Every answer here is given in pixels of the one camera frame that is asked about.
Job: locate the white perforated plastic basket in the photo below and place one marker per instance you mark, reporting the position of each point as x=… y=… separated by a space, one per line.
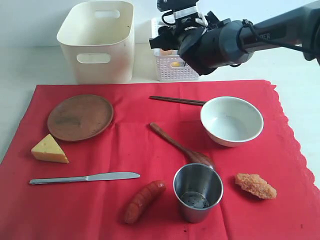
x=166 y=73

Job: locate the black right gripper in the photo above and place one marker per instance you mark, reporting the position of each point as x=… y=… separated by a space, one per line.
x=182 y=29

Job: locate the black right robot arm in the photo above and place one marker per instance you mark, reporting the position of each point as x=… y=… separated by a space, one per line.
x=206 y=43

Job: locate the dark wooden chopstick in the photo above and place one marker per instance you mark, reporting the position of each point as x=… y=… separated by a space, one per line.
x=175 y=99
x=180 y=101

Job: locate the yellow cheese wedge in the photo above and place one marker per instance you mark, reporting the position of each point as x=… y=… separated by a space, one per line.
x=48 y=150

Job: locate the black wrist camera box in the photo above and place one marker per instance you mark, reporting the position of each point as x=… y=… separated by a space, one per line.
x=175 y=5

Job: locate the fried chicken piece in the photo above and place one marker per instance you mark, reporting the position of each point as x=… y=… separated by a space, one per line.
x=255 y=185

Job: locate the brown round plate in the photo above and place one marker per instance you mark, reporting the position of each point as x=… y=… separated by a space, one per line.
x=80 y=117

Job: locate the brown egg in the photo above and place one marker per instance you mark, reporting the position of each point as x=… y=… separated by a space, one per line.
x=165 y=52

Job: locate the upper dark wooden chopstick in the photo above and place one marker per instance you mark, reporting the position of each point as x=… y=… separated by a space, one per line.
x=175 y=99

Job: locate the silver table knife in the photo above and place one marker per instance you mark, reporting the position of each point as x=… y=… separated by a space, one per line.
x=109 y=176

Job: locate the stainless steel cup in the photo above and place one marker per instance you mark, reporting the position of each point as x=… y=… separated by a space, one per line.
x=198 y=188

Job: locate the white ceramic bowl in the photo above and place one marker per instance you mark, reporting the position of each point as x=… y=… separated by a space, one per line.
x=231 y=121

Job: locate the red tablecloth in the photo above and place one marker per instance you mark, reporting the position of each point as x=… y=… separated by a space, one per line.
x=94 y=210

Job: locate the yellow lemon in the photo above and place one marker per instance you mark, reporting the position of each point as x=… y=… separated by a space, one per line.
x=175 y=64

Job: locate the brown wooden spoon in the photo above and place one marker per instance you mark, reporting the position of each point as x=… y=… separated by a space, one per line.
x=192 y=156

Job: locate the cream plastic tub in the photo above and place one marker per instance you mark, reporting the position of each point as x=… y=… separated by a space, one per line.
x=97 y=39

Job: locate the lower dark wooden chopstick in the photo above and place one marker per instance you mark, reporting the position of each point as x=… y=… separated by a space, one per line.
x=180 y=101

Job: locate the red sausage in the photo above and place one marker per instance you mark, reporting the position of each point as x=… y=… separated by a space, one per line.
x=142 y=199

